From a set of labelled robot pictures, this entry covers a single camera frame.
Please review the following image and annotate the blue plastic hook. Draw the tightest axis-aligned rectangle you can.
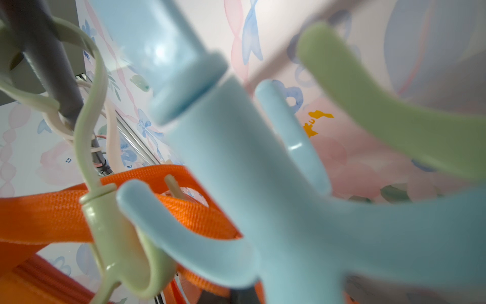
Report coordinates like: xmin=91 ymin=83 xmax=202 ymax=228
xmin=92 ymin=1 xmax=485 ymax=303

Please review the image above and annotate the black metal clothes rack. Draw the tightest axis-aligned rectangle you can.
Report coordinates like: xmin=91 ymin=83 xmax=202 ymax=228
xmin=1 ymin=1 xmax=112 ymax=175

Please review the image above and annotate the white plastic hook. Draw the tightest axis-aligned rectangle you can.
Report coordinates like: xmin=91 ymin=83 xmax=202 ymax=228
xmin=73 ymin=76 xmax=125 ymax=179
xmin=1 ymin=73 xmax=73 ymax=145

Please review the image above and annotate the green plastic hook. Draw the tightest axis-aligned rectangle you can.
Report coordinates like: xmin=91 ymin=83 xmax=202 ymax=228
xmin=296 ymin=22 xmax=485 ymax=181
xmin=49 ymin=16 xmax=179 ymax=304

